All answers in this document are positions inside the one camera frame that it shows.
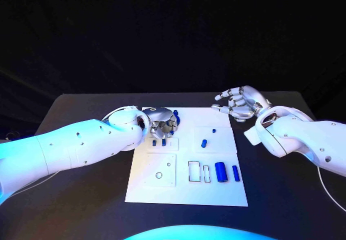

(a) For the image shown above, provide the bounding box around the blue gear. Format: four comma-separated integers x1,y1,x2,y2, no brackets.
166,109,182,136

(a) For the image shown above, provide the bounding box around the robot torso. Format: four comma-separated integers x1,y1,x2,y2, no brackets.
123,224,280,240

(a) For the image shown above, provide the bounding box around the white cable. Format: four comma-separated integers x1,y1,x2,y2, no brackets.
316,164,346,213
101,105,138,122
10,170,61,198

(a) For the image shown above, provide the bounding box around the white task board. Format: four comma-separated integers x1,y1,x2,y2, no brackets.
124,106,249,207

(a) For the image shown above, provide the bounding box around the large blue cylinder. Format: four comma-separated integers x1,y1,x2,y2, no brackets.
213,161,229,183

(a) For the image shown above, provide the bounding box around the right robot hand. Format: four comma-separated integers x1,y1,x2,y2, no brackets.
210,85,272,123

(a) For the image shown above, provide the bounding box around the thin long blue cylinder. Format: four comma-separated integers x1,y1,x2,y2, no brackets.
231,165,242,182

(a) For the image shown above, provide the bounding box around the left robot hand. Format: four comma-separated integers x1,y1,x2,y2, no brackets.
141,106,180,140

